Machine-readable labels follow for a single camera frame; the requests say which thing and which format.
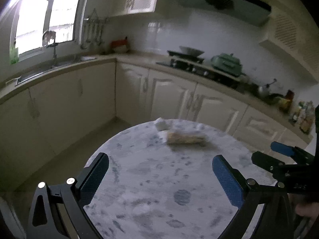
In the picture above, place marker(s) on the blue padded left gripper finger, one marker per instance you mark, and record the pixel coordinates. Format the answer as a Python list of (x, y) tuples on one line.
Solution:
[(275, 220)]

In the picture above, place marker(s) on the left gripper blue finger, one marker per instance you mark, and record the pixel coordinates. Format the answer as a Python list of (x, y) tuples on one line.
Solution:
[(282, 149)]

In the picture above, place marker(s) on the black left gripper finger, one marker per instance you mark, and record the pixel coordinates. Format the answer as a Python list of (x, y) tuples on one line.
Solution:
[(45, 219)]

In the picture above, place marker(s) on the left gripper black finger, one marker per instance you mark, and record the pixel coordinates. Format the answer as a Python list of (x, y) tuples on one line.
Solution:
[(274, 166)]

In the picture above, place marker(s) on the kitchen faucet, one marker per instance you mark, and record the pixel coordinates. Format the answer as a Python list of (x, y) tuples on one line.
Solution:
[(51, 47)]

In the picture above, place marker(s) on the person's hand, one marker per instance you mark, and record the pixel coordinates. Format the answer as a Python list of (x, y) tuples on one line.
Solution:
[(310, 210)]

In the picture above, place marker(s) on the condiment bottles group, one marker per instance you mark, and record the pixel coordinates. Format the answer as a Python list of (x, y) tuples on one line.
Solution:
[(303, 116)]

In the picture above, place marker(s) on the dark sauce bottle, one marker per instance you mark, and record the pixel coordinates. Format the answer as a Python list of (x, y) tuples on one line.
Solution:
[(286, 102)]

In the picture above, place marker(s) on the black pan with kettle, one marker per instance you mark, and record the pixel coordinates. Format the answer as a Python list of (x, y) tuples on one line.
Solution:
[(263, 92)]

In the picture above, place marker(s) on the bagged bread loaf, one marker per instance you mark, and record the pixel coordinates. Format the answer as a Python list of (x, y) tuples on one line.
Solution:
[(185, 137)]

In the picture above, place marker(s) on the round marble table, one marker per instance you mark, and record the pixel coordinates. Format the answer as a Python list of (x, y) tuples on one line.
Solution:
[(156, 190)]

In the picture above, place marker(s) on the cream lower cabinets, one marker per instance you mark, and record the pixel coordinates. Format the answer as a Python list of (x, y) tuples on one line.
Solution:
[(43, 116)]

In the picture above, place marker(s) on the black gas stove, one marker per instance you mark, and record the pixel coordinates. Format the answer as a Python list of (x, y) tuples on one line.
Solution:
[(194, 65)]

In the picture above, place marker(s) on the green electric grill pot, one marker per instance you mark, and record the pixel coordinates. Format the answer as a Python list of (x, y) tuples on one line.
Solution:
[(227, 63)]

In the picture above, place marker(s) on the crumpled white tissue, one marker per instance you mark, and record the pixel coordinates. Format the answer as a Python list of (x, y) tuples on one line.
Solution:
[(161, 124)]

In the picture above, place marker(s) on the wok on stove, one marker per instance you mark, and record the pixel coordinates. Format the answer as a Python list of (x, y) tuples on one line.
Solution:
[(191, 51)]

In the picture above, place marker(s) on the range hood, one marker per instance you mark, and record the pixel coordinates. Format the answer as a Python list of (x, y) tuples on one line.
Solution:
[(254, 12)]

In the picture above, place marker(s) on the red and white plush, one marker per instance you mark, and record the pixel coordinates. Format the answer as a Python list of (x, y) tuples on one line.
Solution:
[(120, 46)]

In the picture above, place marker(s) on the hanging utensil rack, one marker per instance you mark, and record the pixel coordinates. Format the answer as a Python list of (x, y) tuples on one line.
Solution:
[(93, 30)]

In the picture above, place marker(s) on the window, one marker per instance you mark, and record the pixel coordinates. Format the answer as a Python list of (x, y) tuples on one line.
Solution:
[(41, 23)]

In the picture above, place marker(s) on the upper wall cabinet right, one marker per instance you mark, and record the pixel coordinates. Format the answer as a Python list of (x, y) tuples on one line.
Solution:
[(293, 42)]

